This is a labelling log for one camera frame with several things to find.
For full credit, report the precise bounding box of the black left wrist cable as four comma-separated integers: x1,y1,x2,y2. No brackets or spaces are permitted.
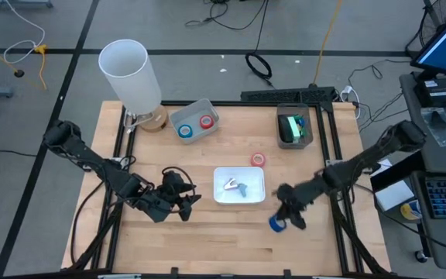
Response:
160,166,197,199

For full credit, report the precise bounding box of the grey equipment cart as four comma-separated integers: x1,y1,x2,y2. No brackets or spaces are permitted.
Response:
399,71,446,271

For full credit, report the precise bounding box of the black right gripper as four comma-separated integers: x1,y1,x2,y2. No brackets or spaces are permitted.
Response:
276,181,317,231

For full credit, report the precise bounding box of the light grey plastic bin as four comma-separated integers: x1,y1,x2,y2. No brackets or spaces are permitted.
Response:
168,98,221,145

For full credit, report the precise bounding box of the white lamp cable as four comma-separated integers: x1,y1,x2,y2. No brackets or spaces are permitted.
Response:
123,110,146,135

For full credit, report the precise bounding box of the pink-red tape roll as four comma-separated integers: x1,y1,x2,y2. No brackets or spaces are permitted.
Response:
250,152,266,168

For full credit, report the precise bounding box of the light blue tape roll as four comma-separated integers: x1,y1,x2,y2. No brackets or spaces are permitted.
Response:
177,123,194,140

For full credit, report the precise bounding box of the mint green stapler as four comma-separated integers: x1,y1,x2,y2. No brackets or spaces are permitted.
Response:
286,116,302,143

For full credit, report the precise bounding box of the white plastic bin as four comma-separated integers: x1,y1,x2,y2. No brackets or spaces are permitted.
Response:
212,166,266,205

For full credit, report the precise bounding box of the black coiled floor cable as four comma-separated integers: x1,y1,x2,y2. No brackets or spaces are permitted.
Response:
245,52,273,88

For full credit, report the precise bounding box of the clear plastic bag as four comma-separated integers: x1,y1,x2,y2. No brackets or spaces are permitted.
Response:
420,107,446,149

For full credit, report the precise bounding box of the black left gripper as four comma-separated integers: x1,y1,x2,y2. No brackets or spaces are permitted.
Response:
156,170,203,223

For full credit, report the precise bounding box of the red tape roll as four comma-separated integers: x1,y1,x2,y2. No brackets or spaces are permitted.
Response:
199,114,215,130

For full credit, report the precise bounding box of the black stapler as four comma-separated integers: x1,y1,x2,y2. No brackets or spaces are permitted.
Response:
277,114,293,143

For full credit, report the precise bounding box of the yellow hanging cable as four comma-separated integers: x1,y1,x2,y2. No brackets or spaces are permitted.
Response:
312,0,343,87

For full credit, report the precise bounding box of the black aluminium table frame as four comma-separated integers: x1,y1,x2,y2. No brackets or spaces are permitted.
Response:
67,99,393,279

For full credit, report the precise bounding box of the dark blue tape roll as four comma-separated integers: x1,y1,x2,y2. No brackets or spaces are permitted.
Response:
268,215,288,234

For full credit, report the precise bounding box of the black floor fan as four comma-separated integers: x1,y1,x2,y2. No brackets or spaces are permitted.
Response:
404,0,446,59

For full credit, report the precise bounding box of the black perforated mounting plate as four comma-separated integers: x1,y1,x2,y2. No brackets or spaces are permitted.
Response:
240,86,340,105

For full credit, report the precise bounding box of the black mini computer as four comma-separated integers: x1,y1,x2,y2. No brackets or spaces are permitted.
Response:
413,78,446,109

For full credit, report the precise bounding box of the white floor cable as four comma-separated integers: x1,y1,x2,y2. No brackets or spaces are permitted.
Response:
2,0,46,65

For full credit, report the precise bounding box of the white cardboard box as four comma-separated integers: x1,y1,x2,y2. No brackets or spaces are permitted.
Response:
373,180,416,212

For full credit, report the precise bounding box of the white power adapter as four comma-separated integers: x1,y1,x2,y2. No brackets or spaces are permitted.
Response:
340,84,362,119

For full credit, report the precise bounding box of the black floor cable bundle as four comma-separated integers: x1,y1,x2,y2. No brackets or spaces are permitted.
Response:
184,0,270,32

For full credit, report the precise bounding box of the dark translucent plastic bin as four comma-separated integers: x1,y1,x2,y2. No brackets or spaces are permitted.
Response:
276,102,314,150

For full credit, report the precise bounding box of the yellow floor cable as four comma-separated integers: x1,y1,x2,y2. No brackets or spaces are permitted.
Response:
0,33,50,92

